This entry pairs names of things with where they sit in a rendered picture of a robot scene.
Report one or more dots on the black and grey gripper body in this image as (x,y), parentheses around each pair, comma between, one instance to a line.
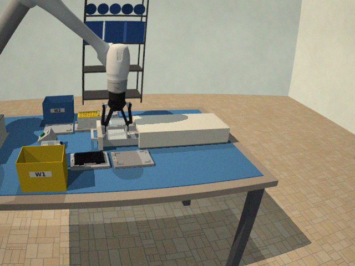
(116,99)

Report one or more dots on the blue bench mat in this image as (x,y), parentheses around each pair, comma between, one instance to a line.
(173,166)

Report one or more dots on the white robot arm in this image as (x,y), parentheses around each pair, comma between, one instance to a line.
(117,56)

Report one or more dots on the yellow open-top bin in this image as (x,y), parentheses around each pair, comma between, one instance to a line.
(48,173)

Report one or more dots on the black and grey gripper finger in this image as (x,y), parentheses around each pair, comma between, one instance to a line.
(130,117)
(108,117)

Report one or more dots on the blue open-top bin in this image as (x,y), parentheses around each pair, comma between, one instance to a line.
(58,109)

